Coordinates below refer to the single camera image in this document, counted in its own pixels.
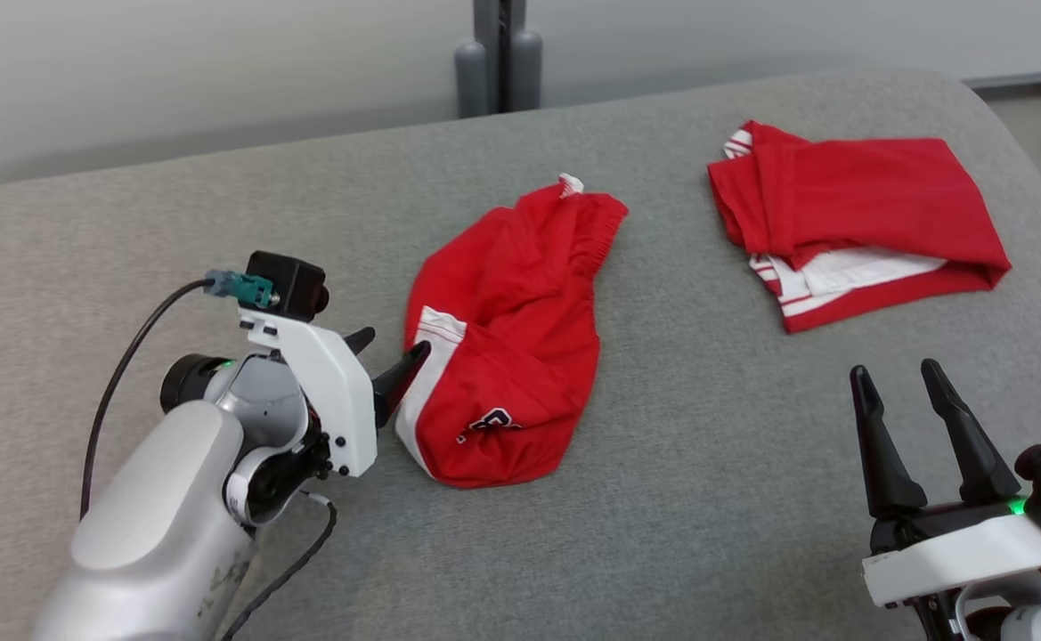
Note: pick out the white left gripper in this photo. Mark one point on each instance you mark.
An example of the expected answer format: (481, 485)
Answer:
(346, 401)

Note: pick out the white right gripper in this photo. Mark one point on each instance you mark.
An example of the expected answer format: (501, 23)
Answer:
(947, 561)

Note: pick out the red white-striped shorts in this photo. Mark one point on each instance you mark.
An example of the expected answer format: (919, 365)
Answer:
(520, 356)

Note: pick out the red Bulls 23 jersey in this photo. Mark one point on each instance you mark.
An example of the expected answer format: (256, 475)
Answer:
(858, 196)

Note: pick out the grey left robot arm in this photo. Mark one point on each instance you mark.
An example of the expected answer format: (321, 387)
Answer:
(155, 516)

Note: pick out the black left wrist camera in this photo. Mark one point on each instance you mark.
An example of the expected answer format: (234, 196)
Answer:
(284, 285)

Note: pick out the grey wall divider post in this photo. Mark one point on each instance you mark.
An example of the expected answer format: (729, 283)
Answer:
(471, 85)

